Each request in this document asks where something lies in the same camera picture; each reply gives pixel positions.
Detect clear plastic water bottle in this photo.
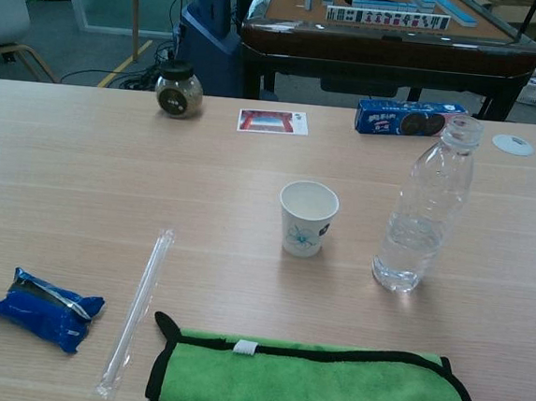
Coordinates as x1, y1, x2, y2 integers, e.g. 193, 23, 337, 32
369, 107, 486, 300

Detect white paper cup blue flower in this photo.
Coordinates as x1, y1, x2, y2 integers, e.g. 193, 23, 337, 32
273, 179, 341, 261

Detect red photo postcard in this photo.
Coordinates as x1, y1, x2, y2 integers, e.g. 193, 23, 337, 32
236, 106, 308, 139

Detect round glass jar black lid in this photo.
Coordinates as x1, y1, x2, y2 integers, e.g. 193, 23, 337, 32
152, 61, 207, 122

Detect blue cookie box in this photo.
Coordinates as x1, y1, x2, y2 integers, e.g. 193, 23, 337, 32
353, 93, 472, 144

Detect clear wrapped drinking straw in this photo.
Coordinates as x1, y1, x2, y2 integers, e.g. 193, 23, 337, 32
93, 222, 177, 401

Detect dark wooden mahjong table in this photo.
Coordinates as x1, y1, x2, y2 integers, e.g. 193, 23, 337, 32
235, 0, 536, 125

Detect green cloth with black trim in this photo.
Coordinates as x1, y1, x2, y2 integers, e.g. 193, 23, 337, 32
144, 310, 487, 401

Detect face-up mahjong tile row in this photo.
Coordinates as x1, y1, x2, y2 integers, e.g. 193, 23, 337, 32
325, 4, 453, 33

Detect wooden pole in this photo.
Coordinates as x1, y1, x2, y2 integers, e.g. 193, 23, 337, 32
123, 0, 145, 63

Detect blue foil snack packet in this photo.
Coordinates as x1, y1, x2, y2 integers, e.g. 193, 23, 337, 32
0, 265, 109, 359

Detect long blue mahjong tile stack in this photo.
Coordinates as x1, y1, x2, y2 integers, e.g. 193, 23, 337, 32
408, 0, 480, 28

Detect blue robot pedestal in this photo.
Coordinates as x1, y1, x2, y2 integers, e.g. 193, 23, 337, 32
169, 0, 249, 98

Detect black floor cables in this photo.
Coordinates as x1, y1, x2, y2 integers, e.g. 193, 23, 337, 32
62, 27, 182, 95

